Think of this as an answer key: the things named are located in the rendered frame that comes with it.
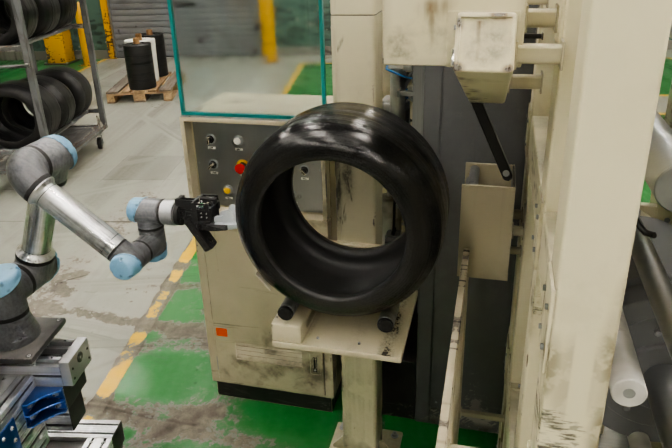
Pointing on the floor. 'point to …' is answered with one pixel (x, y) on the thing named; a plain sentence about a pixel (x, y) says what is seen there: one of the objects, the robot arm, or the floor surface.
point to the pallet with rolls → (145, 70)
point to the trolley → (55, 83)
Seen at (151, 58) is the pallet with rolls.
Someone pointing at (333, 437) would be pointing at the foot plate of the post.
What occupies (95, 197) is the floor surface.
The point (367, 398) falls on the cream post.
